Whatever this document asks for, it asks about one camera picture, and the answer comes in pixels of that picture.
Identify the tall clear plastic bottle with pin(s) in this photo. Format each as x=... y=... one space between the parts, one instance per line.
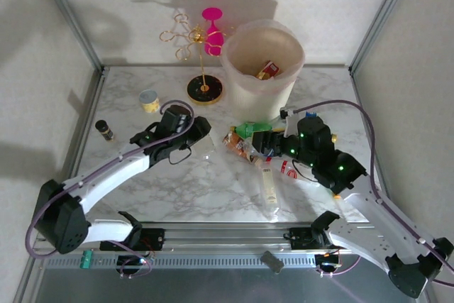
x=207 y=148

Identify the crushed orange label bottle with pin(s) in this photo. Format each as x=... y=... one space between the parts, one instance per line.
x=237 y=145

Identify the clear bottle red round label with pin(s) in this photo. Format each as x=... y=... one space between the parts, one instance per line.
x=289 y=171

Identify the clear bottle gold label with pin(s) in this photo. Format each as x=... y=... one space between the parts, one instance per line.
x=270 y=189

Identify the red label tea bottle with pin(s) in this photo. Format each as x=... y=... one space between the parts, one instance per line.
x=271 y=69

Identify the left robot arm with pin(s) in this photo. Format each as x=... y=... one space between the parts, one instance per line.
x=106 y=173

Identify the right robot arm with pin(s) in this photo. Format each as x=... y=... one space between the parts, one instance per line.
x=369 y=207

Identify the white plastic bin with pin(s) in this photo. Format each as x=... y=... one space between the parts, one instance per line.
x=255 y=104

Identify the translucent bin liner bag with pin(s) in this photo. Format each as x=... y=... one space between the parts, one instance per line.
x=255 y=44

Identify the crushed green plastic bottle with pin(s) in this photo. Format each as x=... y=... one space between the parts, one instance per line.
x=253 y=128

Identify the clear bottle blue label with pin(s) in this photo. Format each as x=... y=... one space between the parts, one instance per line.
x=311 y=115

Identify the yellow tin can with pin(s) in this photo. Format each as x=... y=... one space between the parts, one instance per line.
x=149 y=104

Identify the small black bottle gold label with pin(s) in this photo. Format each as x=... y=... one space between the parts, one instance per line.
x=103 y=128

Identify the pink wine glass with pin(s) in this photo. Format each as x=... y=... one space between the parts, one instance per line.
x=214 y=38

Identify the dark grey clip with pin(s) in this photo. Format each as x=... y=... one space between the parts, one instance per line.
x=271 y=261

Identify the grey metal sheet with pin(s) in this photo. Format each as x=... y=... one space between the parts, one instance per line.
x=213 y=289

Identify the green terminal connector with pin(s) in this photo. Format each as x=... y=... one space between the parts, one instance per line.
x=87 y=259

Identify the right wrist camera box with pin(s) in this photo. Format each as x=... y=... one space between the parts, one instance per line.
x=292 y=122

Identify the aluminium back rail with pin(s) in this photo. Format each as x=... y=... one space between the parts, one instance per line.
x=159 y=66

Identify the aluminium side rail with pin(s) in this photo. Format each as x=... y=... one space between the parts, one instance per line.
x=356 y=84
x=88 y=115

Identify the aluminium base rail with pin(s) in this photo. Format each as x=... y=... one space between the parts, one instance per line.
x=227 y=237

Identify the aluminium frame post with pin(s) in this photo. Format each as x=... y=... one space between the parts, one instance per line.
x=71 y=15
x=383 y=15

